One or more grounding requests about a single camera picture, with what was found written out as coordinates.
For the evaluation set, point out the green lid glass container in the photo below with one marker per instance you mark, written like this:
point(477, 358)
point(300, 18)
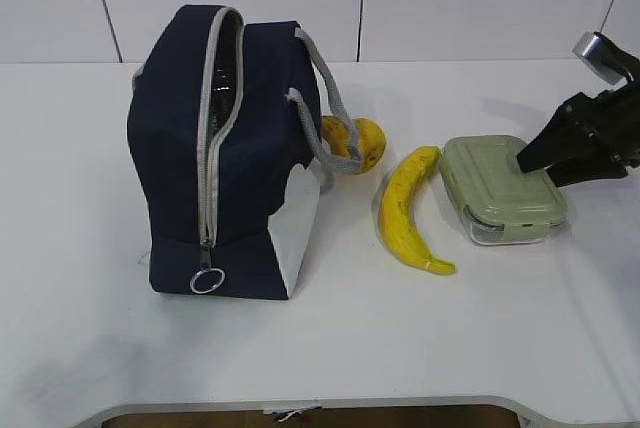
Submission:
point(496, 202)

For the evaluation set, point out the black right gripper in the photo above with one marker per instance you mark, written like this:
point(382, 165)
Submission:
point(596, 138)

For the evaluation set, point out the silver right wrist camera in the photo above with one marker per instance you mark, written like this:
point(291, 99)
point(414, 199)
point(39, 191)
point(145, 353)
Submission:
point(595, 53)

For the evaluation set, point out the navy blue lunch bag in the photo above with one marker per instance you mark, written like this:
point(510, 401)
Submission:
point(223, 127)

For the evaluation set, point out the yellow banana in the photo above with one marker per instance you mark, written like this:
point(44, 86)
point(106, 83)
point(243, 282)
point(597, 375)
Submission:
point(395, 225)

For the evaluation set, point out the yellow pear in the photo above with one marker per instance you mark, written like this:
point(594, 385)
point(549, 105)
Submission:
point(371, 140)

